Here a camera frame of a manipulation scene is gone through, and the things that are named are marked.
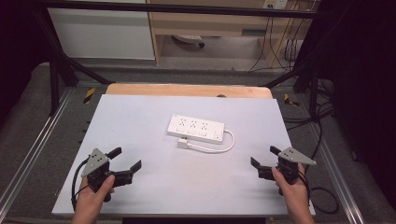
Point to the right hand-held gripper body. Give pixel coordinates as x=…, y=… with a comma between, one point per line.
x=292, y=157

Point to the yellow black floor tape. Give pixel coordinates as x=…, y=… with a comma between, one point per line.
x=89, y=95
x=290, y=100

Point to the black metal frame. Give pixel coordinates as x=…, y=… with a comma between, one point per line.
x=174, y=8

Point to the light wooden desk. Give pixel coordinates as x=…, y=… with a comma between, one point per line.
x=205, y=23

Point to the white wall socket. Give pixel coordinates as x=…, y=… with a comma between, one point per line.
x=275, y=3

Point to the black curtain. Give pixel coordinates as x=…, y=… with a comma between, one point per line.
x=364, y=93
x=15, y=46

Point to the person's left hand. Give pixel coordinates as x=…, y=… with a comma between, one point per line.
x=90, y=200

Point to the person's right hand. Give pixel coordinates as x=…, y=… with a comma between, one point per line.
x=294, y=194

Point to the aluminium floor rail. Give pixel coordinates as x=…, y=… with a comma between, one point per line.
x=34, y=143
x=334, y=168

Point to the wooden table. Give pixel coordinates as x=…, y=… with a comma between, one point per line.
x=186, y=90

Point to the white power plug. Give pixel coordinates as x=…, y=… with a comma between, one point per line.
x=182, y=143

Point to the white power strip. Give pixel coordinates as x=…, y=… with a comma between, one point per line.
x=194, y=128

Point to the white cabinet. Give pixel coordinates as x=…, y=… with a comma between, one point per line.
x=99, y=34

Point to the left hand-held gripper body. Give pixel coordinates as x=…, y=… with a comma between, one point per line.
x=95, y=163

